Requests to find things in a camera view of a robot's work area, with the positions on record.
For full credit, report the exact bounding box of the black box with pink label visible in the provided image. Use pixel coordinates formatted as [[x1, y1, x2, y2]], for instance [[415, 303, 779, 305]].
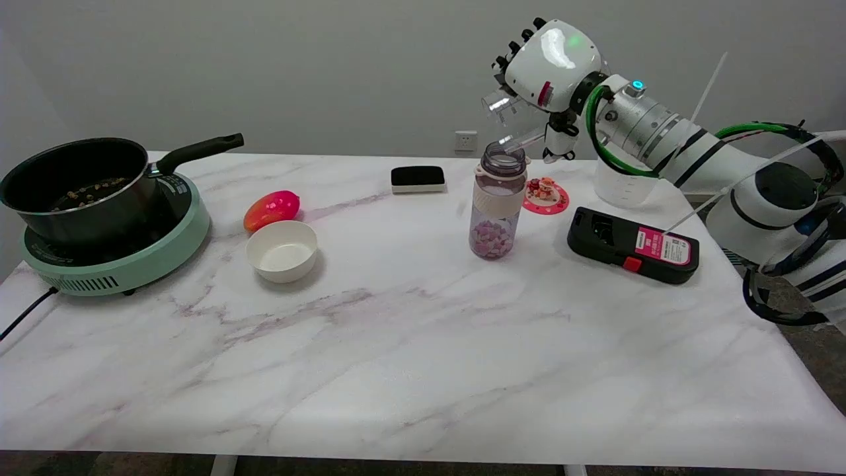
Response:
[[567, 206, 701, 286]]

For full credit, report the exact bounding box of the white round bowl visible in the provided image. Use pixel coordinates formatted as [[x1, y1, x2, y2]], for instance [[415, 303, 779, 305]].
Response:
[[246, 220, 319, 284]]

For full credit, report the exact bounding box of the short white zip tie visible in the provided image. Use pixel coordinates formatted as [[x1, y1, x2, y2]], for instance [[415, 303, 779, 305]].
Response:
[[687, 52, 729, 128]]

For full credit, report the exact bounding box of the clear bottle with candy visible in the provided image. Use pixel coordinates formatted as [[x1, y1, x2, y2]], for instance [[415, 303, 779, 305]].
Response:
[[469, 141, 531, 260]]

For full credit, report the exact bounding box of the mint green induction cooker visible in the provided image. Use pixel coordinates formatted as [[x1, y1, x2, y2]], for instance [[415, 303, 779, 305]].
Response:
[[20, 172, 212, 297]]

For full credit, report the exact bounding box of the black and white eraser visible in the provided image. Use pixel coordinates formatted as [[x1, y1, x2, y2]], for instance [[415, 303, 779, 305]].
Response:
[[391, 165, 447, 194]]

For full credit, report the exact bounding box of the red orange toy mango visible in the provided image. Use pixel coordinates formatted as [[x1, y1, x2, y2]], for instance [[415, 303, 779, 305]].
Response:
[[243, 190, 301, 233]]

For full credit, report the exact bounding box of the pink round coaster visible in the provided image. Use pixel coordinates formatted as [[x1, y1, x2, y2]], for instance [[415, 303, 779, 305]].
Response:
[[522, 180, 570, 216]]

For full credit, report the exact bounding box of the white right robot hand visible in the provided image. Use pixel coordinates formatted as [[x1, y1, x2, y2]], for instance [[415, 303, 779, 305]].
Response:
[[491, 17, 609, 164]]

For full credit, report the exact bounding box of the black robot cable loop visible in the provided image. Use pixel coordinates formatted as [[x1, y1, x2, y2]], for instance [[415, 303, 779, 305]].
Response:
[[742, 120, 846, 327]]

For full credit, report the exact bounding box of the green robot cable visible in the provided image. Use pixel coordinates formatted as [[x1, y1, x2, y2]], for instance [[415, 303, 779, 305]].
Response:
[[585, 85, 794, 179]]

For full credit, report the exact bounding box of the small clear measuring cup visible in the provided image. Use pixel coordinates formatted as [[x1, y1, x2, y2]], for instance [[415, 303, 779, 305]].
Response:
[[481, 87, 551, 158]]

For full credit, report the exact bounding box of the long white zip tie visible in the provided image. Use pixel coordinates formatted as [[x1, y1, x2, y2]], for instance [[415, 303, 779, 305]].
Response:
[[663, 136, 820, 236]]

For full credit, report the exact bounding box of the black saucepan with handle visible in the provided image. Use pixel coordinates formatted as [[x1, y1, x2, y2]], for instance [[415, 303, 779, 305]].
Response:
[[0, 133, 245, 247]]

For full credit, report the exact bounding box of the large translucent measuring jug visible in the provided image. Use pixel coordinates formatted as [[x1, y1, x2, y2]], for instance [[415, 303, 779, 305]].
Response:
[[593, 153, 660, 210]]

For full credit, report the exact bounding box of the black power cord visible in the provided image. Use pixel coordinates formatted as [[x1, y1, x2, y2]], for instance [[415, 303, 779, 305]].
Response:
[[0, 286, 60, 342]]

